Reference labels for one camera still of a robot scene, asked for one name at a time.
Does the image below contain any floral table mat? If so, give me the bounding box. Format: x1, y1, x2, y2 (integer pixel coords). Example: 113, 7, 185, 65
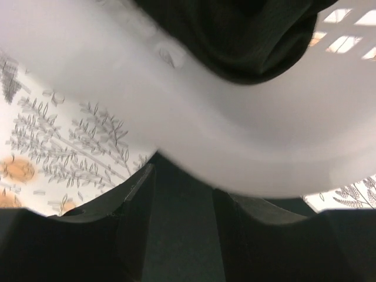
0, 0, 376, 218

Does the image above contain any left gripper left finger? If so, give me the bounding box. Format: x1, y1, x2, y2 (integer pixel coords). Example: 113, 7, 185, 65
1, 164, 156, 281

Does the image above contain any black t shirt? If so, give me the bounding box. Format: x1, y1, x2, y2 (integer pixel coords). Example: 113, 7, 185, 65
137, 0, 333, 85

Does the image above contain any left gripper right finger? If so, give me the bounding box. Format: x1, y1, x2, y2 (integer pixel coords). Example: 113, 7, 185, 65
212, 189, 375, 281

